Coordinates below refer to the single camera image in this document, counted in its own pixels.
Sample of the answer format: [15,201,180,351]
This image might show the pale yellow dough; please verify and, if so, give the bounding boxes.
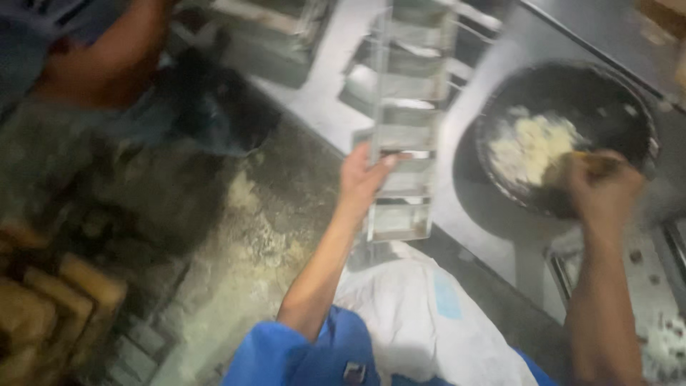
[488,107,582,185]

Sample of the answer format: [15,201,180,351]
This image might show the person's blue shirt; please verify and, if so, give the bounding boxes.
[221,306,558,386]

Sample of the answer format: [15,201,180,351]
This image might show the metal tray with crumbs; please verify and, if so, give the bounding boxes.
[546,217,686,386]

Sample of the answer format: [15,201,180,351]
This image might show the person's right hand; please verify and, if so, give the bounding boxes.
[564,150,646,228]

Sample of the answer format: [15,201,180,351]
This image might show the person's left hand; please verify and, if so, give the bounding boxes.
[340,143,412,211]

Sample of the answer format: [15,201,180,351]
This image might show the yellow dough scraper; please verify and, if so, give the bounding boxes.
[541,151,622,188]

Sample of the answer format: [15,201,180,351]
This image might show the white sack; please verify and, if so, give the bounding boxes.
[333,241,539,386]

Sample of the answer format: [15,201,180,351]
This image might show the black round pan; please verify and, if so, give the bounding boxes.
[474,60,660,218]

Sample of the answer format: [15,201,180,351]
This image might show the metal baking tin strap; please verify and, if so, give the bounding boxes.
[351,0,462,244]
[206,0,333,89]
[339,5,504,119]

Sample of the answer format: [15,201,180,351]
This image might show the tray of brown bread loaves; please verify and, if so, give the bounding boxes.
[0,220,129,386]

